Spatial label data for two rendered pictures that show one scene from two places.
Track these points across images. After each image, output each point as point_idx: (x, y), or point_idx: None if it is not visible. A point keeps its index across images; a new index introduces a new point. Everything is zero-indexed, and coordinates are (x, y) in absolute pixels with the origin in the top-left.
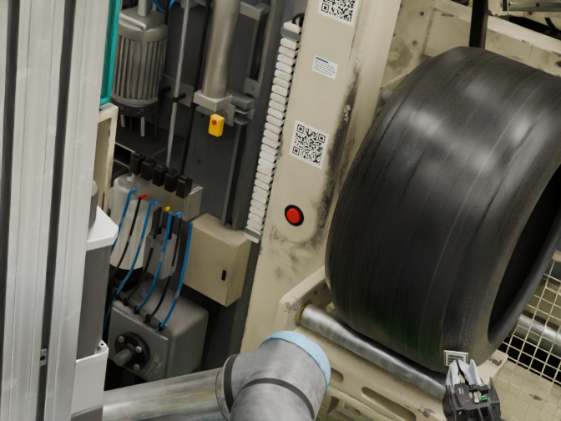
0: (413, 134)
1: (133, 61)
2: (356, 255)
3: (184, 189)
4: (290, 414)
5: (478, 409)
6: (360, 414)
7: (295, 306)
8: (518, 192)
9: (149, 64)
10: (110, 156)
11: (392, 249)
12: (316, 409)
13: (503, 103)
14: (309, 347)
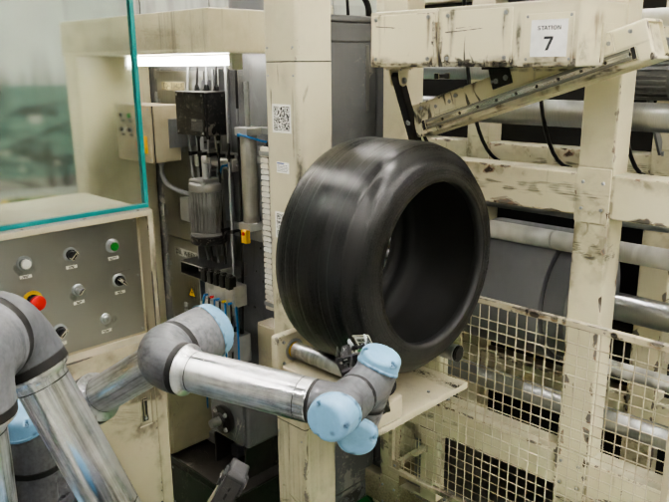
0: (313, 180)
1: (199, 207)
2: (285, 271)
3: (228, 283)
4: (166, 336)
5: (350, 357)
6: (403, 470)
7: (283, 341)
8: (378, 202)
9: (211, 209)
10: (151, 244)
11: (302, 259)
12: (203, 344)
13: (374, 151)
14: (210, 309)
